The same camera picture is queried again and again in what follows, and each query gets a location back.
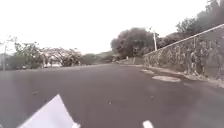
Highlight row of trees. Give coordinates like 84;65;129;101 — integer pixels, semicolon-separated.
0;36;115;71

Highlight robot's own part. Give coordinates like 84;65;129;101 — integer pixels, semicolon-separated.
71;122;82;128
142;120;155;128

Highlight large dark tree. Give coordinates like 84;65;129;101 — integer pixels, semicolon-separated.
110;27;158;61

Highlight rough stone wall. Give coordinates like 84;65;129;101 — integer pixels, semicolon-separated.
143;23;224;81

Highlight grey asphalt road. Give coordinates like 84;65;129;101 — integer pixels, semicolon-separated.
0;63;224;128

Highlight trees above stone wall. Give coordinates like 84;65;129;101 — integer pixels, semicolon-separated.
156;0;224;50

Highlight low wall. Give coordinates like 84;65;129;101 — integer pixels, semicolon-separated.
116;56;145;66

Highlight round pale manhole cover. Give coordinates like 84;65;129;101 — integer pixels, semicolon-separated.
151;75;182;83

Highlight pale kerb strip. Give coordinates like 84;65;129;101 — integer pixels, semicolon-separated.
139;64;224;90

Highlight pale pole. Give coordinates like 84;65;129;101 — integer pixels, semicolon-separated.
149;27;158;52

